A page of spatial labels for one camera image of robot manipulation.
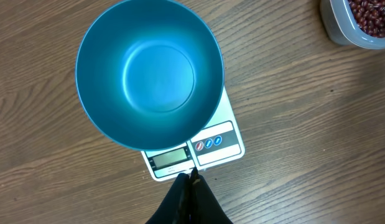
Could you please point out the white digital kitchen scale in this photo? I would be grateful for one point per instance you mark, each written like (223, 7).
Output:
(218, 143)

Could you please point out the clear plastic container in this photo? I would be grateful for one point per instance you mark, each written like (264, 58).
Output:
(342, 28)

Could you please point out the blue metal bowl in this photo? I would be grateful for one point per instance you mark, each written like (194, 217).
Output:
(149, 74)

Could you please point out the red beans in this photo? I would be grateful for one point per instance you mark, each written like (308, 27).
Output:
(369, 16)

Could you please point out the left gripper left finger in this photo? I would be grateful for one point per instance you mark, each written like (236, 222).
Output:
(174, 209)

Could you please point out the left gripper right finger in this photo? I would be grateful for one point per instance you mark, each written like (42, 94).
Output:
(205, 207)

